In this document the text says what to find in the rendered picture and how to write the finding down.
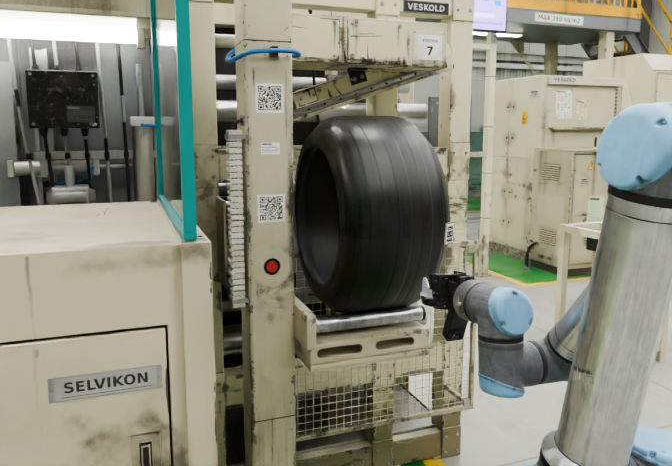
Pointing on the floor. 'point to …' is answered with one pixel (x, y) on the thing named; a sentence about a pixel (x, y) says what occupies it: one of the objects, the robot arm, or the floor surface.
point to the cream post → (274, 434)
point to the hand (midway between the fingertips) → (425, 296)
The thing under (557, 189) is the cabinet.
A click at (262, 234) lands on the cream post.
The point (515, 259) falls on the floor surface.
